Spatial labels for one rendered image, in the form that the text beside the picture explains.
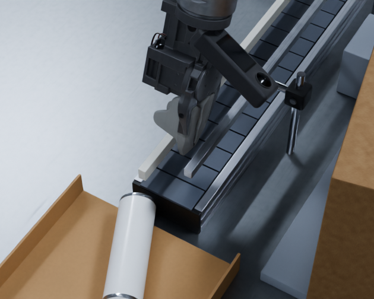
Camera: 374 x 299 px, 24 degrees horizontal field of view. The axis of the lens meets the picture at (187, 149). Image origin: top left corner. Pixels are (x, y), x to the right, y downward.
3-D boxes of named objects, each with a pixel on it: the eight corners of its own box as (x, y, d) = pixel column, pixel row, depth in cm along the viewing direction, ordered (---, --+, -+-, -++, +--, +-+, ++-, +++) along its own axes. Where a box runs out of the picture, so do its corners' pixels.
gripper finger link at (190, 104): (187, 121, 116) (199, 64, 111) (198, 127, 115) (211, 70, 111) (169, 134, 112) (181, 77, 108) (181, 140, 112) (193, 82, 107)
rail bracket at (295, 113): (260, 130, 132) (268, 51, 119) (303, 149, 130) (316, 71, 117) (250, 144, 130) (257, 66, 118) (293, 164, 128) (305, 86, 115)
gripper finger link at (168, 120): (154, 140, 120) (165, 82, 115) (191, 157, 118) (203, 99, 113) (142, 149, 117) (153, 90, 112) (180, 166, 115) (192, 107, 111)
